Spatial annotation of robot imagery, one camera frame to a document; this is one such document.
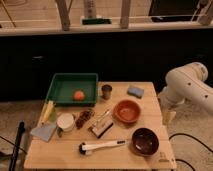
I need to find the blue sponge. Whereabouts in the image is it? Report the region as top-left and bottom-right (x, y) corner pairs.
(127, 86), (144, 98)

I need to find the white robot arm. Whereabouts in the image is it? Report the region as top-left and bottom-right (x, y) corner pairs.
(158, 62), (213, 125)

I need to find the orange bowl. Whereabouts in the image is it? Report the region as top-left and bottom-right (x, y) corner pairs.
(113, 100), (141, 123)

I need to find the metal spoon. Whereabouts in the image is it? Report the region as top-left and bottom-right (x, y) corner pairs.
(92, 109), (110, 127)

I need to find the small metal cup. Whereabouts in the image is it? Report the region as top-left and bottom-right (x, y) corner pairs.
(101, 84), (112, 100)

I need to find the black and wood block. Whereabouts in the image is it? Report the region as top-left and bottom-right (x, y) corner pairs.
(89, 120), (114, 139)

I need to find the brown dried food piece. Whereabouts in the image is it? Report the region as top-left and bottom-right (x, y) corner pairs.
(75, 109), (95, 129)

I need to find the white dish brush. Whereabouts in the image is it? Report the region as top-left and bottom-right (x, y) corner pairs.
(79, 140), (126, 155)

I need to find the orange ball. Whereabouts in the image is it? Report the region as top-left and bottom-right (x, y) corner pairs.
(73, 90), (85, 101)

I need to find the white round container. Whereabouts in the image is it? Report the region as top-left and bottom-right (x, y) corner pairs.
(57, 113), (75, 132)

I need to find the green plastic tray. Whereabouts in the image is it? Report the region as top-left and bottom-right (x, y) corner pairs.
(46, 73), (98, 107)

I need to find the grey cloth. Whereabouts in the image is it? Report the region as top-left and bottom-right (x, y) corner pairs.
(30, 122), (57, 142)

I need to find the green base block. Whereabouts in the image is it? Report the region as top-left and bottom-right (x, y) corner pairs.
(82, 18), (111, 25)

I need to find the black pole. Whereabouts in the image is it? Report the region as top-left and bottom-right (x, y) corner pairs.
(8, 121), (25, 171)

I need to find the black cable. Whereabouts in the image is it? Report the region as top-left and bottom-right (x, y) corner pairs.
(168, 132), (213, 171)

